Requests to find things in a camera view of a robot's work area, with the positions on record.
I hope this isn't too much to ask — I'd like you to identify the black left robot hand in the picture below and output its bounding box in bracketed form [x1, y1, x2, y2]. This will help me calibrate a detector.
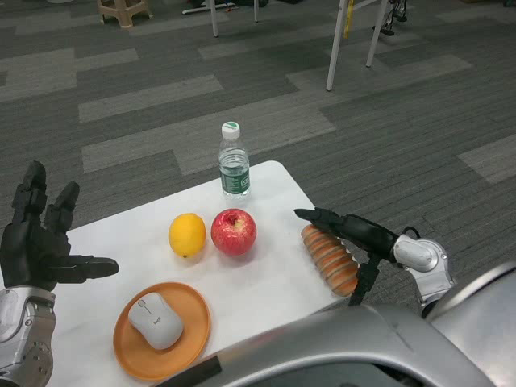
[0, 160, 121, 292]

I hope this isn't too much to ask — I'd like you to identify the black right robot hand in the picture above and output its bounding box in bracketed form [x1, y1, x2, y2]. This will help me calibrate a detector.
[293, 206, 400, 307]

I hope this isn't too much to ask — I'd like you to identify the ridged brown bread loaf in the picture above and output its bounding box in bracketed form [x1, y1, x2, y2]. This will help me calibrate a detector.
[302, 224, 360, 298]

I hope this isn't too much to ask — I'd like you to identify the red apple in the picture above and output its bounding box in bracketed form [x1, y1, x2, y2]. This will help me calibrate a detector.
[210, 208, 258, 257]

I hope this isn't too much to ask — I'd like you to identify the silver robot chest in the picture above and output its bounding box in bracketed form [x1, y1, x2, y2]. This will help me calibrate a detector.
[155, 261, 516, 387]

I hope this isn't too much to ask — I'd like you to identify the white computer mouse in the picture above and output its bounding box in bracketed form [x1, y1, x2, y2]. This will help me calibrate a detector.
[127, 293, 185, 351]

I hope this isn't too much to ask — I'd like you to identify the clear water bottle green label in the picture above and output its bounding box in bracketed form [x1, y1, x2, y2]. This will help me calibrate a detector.
[218, 120, 252, 201]

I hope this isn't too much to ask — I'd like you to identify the yellow lemon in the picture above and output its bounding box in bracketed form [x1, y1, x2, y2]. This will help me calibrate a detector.
[169, 212, 207, 260]

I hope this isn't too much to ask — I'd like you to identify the orange round plate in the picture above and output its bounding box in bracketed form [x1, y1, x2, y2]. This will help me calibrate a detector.
[113, 281, 212, 382]

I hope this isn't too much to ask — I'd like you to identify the yellow black tape measure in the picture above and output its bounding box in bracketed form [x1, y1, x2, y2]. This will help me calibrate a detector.
[344, 0, 355, 40]

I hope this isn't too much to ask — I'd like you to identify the beige plastic stool dark seat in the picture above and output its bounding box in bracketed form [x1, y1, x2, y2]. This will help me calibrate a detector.
[96, 0, 154, 28]

